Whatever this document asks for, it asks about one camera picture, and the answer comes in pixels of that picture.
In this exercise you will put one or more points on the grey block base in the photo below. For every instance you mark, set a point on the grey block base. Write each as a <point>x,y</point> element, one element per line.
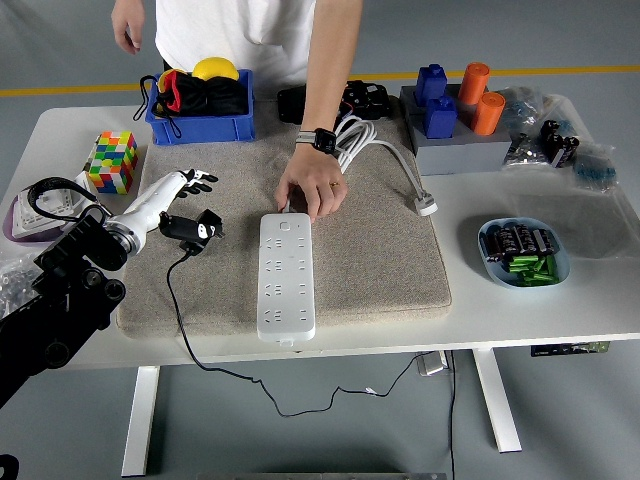
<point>460,155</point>

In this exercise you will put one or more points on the clear bag of black capacitors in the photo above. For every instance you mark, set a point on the clear bag of black capacitors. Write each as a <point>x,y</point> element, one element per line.
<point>560,142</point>

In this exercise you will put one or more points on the yellow ball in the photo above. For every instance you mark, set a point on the yellow ball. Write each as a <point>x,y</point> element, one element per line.
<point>215,69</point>

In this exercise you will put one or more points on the orange cylinder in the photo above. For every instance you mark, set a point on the orange cylinder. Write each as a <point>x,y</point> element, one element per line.
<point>487,115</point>
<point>472,85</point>

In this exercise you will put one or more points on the clear bag of screws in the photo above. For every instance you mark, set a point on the clear bag of screws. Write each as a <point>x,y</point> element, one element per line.
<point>15,280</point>

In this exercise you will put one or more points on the clear bag of blue parts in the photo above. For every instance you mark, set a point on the clear bag of blue parts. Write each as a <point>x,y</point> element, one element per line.
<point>595,170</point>

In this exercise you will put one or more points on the person's left hand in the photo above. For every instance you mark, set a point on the person's left hand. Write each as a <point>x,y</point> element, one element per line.
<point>315,175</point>

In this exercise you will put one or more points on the large empty clear bag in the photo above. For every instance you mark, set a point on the large empty clear bag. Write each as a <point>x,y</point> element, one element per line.
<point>575,220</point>

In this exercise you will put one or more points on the black capacitor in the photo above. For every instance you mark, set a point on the black capacitor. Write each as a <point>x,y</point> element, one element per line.
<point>511,240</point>
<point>544,241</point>
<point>494,246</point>
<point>526,239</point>

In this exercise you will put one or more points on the green cylinder cell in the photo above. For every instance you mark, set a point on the green cylinder cell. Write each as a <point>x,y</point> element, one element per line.
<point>541,264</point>
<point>522,263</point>
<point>532,280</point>

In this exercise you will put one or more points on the blue plastic bin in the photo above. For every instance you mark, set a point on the blue plastic bin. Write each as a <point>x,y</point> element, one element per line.
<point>200,130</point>

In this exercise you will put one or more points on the black robot body part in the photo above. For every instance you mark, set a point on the black robot body part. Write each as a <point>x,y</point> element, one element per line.
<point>7,467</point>

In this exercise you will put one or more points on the colourful puzzle cube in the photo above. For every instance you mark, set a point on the colourful puzzle cube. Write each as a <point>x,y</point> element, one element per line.
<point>112,162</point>

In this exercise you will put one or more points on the grey-brown mat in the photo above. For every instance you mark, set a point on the grey-brown mat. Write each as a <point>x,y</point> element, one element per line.
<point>375,260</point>

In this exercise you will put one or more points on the black table control box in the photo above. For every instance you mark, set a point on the black table control box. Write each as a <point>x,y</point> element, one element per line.
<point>570,349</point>

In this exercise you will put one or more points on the white table leg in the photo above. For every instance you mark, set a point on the white table leg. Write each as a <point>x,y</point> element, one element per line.
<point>497,400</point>
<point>141,420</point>

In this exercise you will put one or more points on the person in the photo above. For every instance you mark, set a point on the person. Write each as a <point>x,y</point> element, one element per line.
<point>225,30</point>

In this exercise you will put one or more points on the black wrist watch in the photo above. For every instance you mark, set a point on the black wrist watch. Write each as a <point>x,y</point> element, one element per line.
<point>322,141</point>

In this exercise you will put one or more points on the clear bag of dark parts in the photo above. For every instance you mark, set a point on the clear bag of dark parts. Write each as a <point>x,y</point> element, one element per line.
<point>522,152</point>

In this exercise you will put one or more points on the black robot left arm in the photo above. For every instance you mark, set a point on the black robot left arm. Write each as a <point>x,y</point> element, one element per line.
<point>65,300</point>

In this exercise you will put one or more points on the light blue dish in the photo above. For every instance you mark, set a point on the light blue dish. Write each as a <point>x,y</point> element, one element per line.
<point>564,260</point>

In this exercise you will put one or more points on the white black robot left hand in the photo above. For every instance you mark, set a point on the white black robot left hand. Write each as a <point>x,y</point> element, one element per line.
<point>150,205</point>

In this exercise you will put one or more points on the silver bracket under table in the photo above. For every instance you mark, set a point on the silver bracket under table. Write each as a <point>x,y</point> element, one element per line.
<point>431,363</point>

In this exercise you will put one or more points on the white power strip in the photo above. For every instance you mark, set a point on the white power strip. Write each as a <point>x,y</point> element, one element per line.
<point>287,300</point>

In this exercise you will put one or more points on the black electronic device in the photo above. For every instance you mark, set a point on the black electronic device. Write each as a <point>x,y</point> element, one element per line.
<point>367,97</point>

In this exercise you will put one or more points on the clear bag of mixed parts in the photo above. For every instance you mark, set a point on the clear bag of mixed parts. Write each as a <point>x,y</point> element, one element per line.
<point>522,107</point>

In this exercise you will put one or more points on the person's left forearm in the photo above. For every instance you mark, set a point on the person's left forearm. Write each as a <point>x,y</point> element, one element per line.
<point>325,75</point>

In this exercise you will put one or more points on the person's right hand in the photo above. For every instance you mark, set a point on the person's right hand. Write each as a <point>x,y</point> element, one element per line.
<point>127,27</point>

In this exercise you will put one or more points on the blue block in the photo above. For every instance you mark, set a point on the blue block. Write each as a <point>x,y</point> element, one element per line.
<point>440,120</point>
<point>430,85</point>

